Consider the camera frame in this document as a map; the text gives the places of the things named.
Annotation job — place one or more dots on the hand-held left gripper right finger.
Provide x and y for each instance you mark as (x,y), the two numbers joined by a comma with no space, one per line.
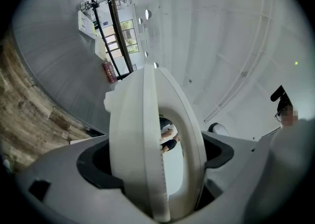
(236,169)

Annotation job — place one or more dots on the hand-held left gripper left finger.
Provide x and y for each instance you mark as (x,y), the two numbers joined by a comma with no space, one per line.
(61,193)

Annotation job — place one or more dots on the white telephone handset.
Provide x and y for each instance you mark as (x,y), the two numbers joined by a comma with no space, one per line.
(133,132)

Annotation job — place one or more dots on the person's head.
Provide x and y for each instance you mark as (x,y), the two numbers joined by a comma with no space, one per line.
(288,118)

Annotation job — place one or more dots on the red book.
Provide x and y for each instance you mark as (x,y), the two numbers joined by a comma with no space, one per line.
(109,72)

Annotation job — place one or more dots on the beige book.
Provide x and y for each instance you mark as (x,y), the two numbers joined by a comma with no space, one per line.
(101,49)

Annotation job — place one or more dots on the white and yellow-green book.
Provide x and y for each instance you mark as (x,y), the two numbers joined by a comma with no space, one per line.
(86,23)

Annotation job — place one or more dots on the silver desk lamp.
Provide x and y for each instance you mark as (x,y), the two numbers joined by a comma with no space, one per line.
(98,2)

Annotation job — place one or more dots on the black head camera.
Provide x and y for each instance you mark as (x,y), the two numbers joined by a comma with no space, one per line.
(280,95)

